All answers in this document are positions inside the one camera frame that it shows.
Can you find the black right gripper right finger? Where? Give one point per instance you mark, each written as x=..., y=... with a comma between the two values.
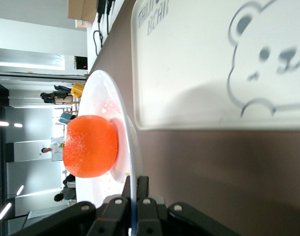
x=147, y=216

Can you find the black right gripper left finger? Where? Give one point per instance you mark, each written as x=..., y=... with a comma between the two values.
x=110, y=216

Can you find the orange fruit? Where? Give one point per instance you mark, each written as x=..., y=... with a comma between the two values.
x=90, y=147

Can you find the white round plate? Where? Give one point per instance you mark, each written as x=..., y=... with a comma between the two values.
x=100, y=98

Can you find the seated person in black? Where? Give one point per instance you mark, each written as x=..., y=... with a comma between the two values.
x=66, y=193

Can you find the blue bowl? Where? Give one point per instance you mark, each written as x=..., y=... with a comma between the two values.
x=66, y=118

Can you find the wooden mug rack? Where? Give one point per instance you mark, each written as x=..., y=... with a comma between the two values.
x=66, y=103

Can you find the yellow mug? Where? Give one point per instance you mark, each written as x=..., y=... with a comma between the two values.
x=77, y=90

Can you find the cream tray with bear print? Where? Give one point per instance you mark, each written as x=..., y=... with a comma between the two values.
x=189, y=61

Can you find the cardboard box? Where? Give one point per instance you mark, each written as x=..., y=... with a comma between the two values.
x=82, y=9

